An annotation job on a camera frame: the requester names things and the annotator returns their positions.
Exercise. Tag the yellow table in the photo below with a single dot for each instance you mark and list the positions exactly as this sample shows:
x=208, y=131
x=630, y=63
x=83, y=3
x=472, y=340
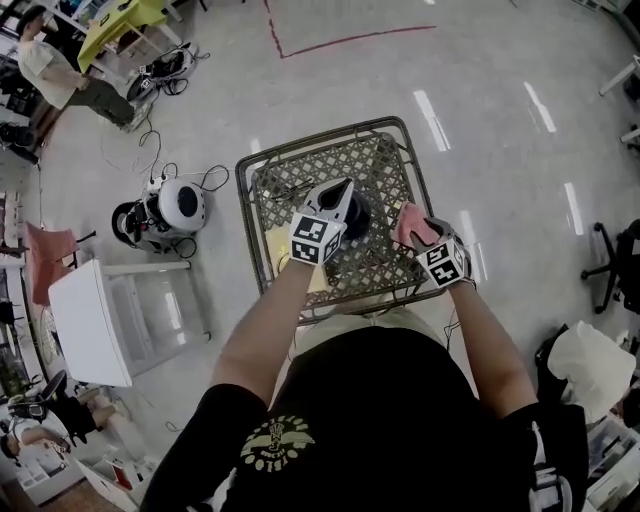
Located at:
x=115, y=25

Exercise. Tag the black and white wheeled robot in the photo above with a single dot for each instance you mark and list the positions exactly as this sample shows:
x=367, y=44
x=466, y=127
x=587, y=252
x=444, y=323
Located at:
x=165, y=70

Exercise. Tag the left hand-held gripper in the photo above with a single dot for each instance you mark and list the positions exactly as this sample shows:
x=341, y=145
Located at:
x=312, y=235

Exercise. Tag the person's right forearm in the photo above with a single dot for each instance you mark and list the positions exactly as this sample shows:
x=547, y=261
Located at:
x=490, y=345

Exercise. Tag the pink chair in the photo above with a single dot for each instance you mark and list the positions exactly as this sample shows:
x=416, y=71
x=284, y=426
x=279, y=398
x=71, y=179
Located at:
x=45, y=260

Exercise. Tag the black eyeglasses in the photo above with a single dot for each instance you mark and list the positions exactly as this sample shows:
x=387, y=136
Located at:
x=292, y=190

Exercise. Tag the white desk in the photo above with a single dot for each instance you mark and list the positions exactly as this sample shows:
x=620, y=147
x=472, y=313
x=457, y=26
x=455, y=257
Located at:
x=620, y=75

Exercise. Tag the black round container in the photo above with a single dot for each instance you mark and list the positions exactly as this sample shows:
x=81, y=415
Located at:
x=360, y=217

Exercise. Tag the white plastic bag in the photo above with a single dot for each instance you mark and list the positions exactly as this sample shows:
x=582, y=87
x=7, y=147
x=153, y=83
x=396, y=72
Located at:
x=590, y=365

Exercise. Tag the person's black t-shirt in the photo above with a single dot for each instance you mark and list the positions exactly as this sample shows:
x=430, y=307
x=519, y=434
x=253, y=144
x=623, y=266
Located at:
x=380, y=430

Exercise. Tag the pink cloth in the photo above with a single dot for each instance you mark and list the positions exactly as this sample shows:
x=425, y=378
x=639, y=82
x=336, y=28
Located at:
x=410, y=217

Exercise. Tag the person's beige trousers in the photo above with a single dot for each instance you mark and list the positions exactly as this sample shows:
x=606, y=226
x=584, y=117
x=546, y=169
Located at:
x=350, y=320

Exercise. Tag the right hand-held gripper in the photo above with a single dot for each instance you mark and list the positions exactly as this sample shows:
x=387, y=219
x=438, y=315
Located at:
x=442, y=262

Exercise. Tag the white table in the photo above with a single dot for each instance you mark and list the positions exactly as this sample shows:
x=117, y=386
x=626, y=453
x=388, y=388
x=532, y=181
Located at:
x=85, y=325

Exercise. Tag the yellow board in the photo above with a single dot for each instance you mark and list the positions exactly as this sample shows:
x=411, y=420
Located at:
x=277, y=245

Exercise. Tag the white domed wheeled robot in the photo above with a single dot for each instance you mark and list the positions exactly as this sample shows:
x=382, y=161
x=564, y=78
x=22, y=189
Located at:
x=182, y=205

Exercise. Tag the black office chair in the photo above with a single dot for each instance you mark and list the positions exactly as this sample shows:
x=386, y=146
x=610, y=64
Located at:
x=625, y=265

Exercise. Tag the person's left forearm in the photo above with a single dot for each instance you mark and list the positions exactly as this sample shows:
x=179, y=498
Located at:
x=260, y=330

